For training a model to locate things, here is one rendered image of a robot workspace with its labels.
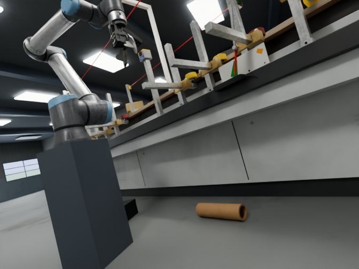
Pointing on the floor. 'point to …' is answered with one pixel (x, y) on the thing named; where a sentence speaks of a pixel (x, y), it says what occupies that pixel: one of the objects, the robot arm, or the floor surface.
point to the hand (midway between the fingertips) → (132, 61)
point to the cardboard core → (222, 211)
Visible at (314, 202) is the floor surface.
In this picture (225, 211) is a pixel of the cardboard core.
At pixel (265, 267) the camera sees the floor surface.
